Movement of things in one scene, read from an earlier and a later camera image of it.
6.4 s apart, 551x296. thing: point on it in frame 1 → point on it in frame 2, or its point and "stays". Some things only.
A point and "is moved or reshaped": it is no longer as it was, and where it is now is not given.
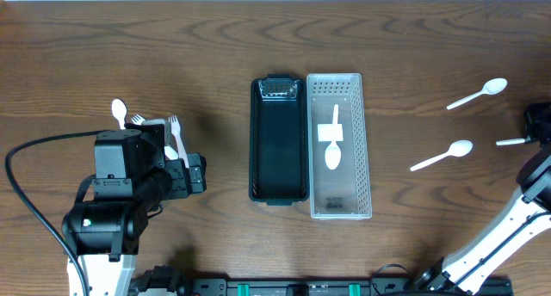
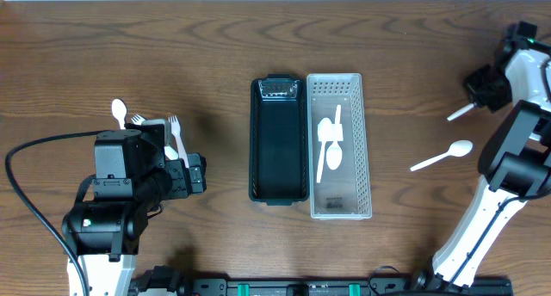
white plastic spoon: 119,111 stays
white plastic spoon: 332,153 stays
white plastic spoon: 459,148 stays
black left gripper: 189,174 stays
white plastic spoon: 505,142 is moved or reshaped
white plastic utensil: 170,153 stays
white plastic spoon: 491,87 is moved or reshaped
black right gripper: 542,131 → 475,82
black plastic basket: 279,144 stays
